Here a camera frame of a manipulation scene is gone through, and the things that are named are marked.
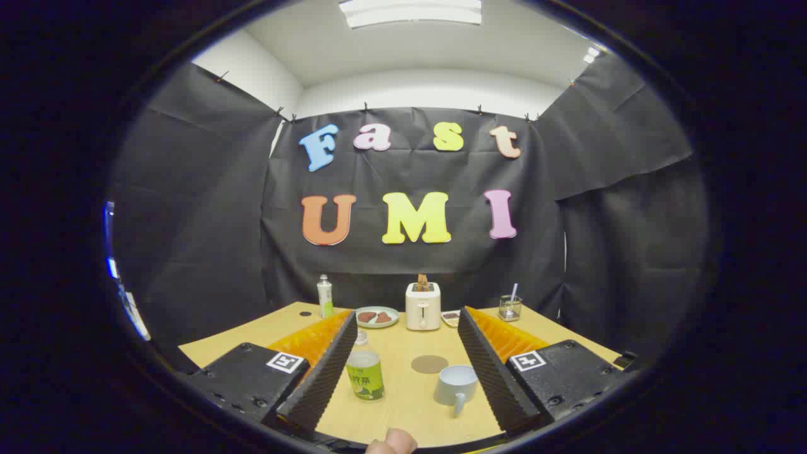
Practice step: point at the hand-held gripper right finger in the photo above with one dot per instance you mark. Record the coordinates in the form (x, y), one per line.
(488, 372)

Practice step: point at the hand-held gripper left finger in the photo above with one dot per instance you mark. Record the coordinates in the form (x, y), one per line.
(328, 372)

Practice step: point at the clear juice bottle green label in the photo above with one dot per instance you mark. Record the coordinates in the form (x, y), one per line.
(365, 378)

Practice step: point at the white cup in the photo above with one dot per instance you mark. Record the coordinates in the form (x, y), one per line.
(451, 388)

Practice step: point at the round brown coaster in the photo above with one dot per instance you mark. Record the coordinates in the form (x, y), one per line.
(429, 364)

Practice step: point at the slim white bottle green label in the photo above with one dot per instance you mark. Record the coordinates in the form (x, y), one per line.
(325, 296)

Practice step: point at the white divided snack tray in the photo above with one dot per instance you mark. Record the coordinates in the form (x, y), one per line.
(450, 318)

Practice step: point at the brown meat piece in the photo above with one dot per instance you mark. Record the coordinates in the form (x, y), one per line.
(384, 318)
(366, 317)

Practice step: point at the wooden table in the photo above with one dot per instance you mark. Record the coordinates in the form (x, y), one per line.
(403, 410)

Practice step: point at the pale green plate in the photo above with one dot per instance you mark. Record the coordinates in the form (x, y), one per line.
(393, 313)

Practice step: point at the white toaster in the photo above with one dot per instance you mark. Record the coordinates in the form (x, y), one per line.
(422, 312)

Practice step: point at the brown bread slice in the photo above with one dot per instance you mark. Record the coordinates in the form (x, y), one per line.
(423, 282)

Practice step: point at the small black clamp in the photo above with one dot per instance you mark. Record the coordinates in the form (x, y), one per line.
(624, 360)

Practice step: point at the small ceiling light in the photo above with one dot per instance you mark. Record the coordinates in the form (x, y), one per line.
(591, 55)

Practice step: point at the large ceiling light panel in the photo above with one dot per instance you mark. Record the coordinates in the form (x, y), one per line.
(410, 12)

